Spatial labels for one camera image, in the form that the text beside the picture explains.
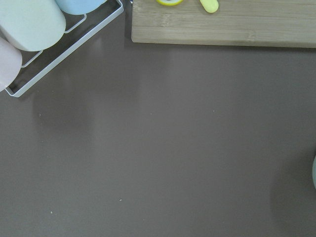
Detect green bowl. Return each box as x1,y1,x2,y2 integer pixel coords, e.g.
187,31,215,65
312,157,316,189

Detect yellow plastic knife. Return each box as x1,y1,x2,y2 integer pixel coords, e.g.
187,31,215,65
200,0,219,13

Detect light blue cup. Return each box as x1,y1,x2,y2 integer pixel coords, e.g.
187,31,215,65
55,0,107,15

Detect bamboo cutting board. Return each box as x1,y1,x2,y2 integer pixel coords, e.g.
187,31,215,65
131,0,316,48

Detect mint green cup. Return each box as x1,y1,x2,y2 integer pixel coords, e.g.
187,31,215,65
0,0,66,51

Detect pink cup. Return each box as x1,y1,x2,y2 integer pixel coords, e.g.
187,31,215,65
0,38,22,91

